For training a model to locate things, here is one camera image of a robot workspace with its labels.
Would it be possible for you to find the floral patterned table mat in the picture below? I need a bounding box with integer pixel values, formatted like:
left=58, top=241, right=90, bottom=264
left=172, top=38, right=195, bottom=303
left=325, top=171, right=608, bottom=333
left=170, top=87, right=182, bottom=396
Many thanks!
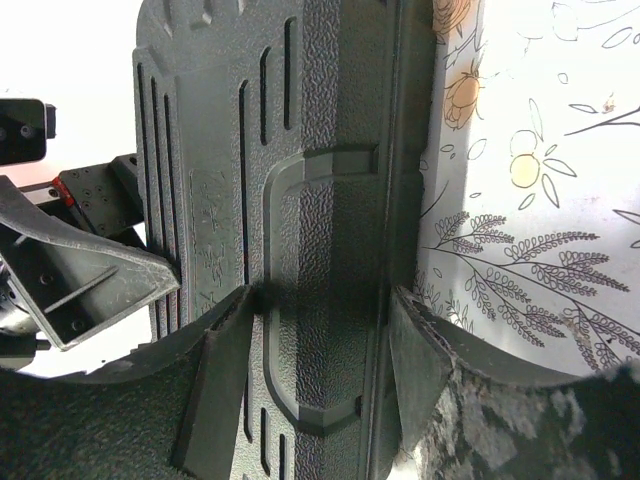
left=414, top=1, right=639, bottom=375

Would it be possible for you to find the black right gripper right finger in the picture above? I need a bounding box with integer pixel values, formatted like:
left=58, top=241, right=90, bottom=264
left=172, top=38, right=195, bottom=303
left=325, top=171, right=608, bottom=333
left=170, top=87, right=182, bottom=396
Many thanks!
left=389, top=287, right=608, bottom=453

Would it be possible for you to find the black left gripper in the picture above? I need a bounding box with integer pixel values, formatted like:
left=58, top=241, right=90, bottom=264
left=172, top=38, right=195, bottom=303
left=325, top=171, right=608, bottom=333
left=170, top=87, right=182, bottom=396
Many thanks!
left=1, top=98, right=179, bottom=350

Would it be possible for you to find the black plastic tool case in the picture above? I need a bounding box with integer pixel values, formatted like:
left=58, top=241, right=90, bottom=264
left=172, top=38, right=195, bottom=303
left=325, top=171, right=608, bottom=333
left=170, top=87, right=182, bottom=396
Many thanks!
left=133, top=1, right=435, bottom=479

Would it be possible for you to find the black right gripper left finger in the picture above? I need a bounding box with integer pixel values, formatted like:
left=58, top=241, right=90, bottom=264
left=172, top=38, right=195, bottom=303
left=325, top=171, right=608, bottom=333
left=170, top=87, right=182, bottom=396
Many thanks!
left=172, top=286, right=253, bottom=479

